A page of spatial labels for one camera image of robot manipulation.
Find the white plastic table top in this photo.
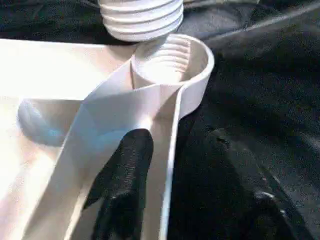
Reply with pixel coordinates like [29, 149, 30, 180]
[0, 33, 216, 240]

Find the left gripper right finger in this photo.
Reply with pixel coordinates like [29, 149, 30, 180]
[169, 127, 303, 240]

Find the white plastic table leg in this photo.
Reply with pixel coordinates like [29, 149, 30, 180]
[97, 0, 185, 43]

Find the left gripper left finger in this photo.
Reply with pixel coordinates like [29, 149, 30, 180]
[82, 128, 155, 240]

